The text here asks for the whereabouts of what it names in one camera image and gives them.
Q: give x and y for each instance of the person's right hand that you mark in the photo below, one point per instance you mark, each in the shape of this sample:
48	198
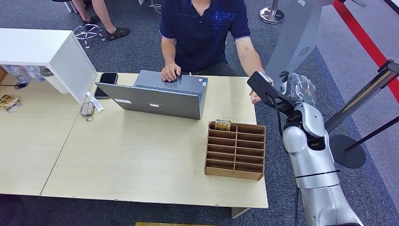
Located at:
170	71

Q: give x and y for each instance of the printed card in holder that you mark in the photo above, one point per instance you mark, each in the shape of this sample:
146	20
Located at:
223	125

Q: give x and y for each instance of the person's left hand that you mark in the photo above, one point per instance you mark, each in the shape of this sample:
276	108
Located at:
256	99

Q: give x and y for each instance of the person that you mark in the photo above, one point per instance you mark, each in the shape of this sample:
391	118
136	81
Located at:
202	37

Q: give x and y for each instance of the white round container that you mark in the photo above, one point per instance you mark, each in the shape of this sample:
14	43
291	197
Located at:
56	84

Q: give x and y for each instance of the black stanchion post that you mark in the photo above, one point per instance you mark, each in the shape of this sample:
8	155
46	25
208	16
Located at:
347	153

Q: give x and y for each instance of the black smartphone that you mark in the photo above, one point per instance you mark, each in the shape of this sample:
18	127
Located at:
107	79

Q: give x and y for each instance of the chrome stanchion post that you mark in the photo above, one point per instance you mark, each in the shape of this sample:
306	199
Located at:
361	96

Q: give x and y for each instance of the white shelf cabinet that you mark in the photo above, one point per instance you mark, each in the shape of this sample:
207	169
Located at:
46	46

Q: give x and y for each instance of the grey kiosk stand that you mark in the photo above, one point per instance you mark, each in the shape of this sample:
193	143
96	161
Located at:
296	37

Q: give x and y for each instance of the red barrier belt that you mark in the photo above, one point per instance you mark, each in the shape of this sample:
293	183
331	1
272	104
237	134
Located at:
364	40

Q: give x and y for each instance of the printed card packet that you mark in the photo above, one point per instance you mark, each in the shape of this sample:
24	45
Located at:
8	103

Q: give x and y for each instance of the brown wooden card holder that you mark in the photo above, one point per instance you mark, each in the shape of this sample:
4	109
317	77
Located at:
235	151

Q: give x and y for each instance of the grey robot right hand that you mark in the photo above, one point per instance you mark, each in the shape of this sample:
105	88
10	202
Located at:
297	89

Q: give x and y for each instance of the grey laptop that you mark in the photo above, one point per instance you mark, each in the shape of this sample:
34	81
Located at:
156	99

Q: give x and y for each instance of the chrome chair base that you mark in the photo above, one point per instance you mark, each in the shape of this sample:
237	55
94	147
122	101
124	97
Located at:
88	31

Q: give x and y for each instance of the person's right forearm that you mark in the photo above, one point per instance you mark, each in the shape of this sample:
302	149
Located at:
169	53

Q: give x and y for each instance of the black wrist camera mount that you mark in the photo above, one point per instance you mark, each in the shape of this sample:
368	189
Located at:
265	89

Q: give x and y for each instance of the black stool with white leg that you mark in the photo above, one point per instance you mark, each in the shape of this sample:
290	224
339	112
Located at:
70	3

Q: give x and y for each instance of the person's legs with black shoes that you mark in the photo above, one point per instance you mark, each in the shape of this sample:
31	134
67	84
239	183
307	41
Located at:
101	15

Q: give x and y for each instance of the small white tube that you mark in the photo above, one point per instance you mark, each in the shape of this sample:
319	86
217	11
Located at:
95	102

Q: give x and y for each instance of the printed card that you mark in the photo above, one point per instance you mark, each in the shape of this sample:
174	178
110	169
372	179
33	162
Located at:
253	94
223	125
307	92

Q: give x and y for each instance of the clear plastic bag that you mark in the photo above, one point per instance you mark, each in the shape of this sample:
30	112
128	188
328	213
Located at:
21	73

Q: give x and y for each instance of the chrome stanchion base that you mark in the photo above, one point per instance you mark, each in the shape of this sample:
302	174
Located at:
271	15

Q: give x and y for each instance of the person's left forearm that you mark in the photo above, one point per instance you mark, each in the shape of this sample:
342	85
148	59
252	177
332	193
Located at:
249	57

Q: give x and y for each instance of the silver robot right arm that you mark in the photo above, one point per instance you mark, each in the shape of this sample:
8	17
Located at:
315	168

